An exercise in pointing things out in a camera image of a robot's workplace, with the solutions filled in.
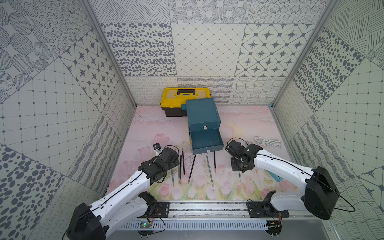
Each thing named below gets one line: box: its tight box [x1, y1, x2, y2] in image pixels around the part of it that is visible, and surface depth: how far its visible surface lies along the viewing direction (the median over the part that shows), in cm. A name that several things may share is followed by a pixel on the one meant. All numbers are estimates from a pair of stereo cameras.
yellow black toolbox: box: [160, 87, 212, 117], surface depth 106 cm
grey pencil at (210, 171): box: [206, 155, 214, 187], surface depth 88 cm
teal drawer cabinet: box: [181, 97, 223, 143], surface depth 88 cm
